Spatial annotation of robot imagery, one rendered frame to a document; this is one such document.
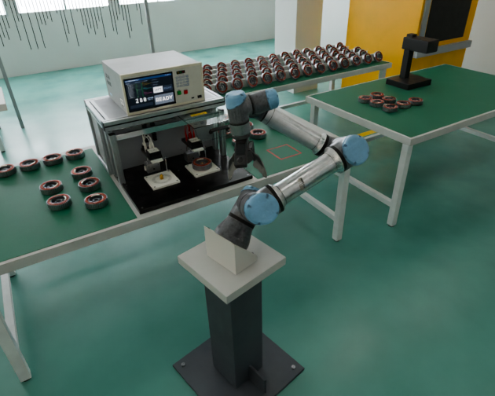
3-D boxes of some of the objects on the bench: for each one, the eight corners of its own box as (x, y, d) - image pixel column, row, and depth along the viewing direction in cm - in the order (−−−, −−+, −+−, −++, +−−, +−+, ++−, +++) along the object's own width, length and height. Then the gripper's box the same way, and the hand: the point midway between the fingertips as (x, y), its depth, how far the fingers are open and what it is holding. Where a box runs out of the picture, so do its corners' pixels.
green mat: (137, 218, 189) (137, 218, 189) (-7, 264, 163) (-8, 264, 163) (92, 148, 258) (92, 148, 258) (-15, 173, 232) (-15, 173, 232)
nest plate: (180, 182, 213) (180, 180, 212) (153, 190, 206) (153, 188, 206) (170, 171, 224) (170, 169, 223) (144, 178, 217) (144, 177, 217)
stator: (110, 207, 198) (108, 200, 196) (86, 212, 194) (84, 206, 192) (107, 196, 206) (105, 189, 204) (84, 201, 203) (82, 195, 201)
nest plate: (220, 170, 223) (220, 168, 222) (196, 177, 217) (196, 175, 216) (208, 160, 234) (208, 159, 233) (185, 166, 227) (185, 165, 227)
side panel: (115, 174, 227) (102, 120, 210) (109, 175, 226) (97, 122, 209) (102, 156, 247) (90, 106, 230) (97, 157, 246) (85, 107, 229)
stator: (215, 168, 222) (214, 163, 220) (196, 173, 218) (196, 167, 216) (207, 160, 231) (207, 155, 229) (189, 165, 227) (188, 159, 225)
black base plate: (252, 178, 219) (252, 174, 218) (140, 214, 191) (139, 210, 190) (214, 148, 253) (214, 144, 252) (113, 175, 226) (112, 171, 225)
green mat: (341, 152, 244) (341, 152, 244) (258, 179, 218) (258, 178, 218) (258, 109, 313) (258, 108, 313) (188, 126, 287) (188, 125, 287)
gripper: (267, 124, 152) (273, 169, 163) (217, 129, 154) (225, 172, 165) (266, 134, 144) (272, 180, 156) (214, 139, 147) (222, 184, 158)
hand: (247, 180), depth 158 cm, fingers open, 14 cm apart
